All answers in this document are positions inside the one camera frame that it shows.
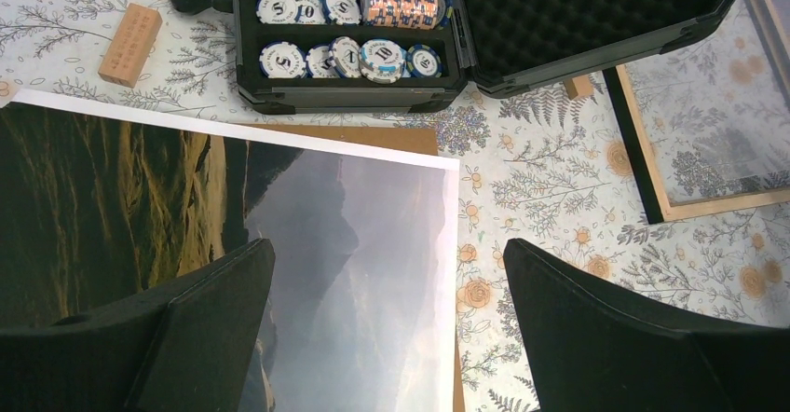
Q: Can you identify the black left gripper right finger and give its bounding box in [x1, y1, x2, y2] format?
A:
[503, 239, 789, 411]

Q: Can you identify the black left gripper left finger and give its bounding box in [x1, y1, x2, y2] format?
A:
[1, 239, 275, 411]

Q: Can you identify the landscape photo print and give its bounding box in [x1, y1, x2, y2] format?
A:
[0, 89, 461, 412]

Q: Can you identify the brown frame backing board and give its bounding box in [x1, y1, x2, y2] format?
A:
[239, 126, 458, 411]

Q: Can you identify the floral tablecloth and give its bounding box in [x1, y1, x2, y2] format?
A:
[1, 0, 789, 411]

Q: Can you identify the small wooden block right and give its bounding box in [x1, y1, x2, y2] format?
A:
[563, 75, 594, 101]

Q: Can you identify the wooden block left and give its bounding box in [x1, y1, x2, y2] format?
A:
[98, 4, 162, 89]

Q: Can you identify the black poker chip case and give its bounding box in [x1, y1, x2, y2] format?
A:
[171, 0, 735, 115]

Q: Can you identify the orange poker chip stack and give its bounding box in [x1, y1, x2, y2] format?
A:
[360, 0, 454, 30]

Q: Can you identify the wooden picture frame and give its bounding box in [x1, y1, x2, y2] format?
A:
[605, 0, 789, 224]

